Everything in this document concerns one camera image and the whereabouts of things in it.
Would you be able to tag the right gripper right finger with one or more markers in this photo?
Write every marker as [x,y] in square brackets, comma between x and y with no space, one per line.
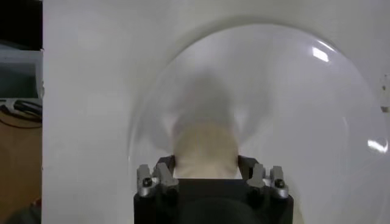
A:
[265,179]

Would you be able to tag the white rectangular table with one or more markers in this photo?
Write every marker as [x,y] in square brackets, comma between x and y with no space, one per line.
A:
[91,91]

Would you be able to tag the white round plate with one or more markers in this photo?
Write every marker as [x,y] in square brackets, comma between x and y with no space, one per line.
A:
[289,106]

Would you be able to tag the white steamed baozi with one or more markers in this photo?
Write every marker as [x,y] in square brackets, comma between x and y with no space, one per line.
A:
[205,152]

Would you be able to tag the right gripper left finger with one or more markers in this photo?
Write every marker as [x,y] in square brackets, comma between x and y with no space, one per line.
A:
[158,179]

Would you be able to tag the grey plastic box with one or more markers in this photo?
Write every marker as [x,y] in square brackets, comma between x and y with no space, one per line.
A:
[18,76]

